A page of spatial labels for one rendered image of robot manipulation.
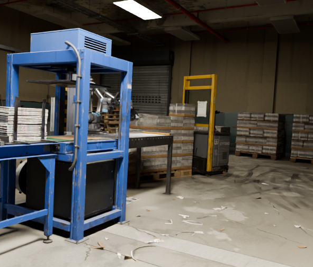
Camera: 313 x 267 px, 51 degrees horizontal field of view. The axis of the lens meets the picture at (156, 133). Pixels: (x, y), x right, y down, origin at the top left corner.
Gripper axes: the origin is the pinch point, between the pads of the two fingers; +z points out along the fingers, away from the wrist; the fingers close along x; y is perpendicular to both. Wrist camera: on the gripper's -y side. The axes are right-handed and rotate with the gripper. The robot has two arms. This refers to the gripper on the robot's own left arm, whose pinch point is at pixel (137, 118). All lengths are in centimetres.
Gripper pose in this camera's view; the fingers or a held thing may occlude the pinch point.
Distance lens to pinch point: 530.0
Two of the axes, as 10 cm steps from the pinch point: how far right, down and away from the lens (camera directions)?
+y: -6.7, 4.9, -5.6
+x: 6.6, 0.7, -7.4
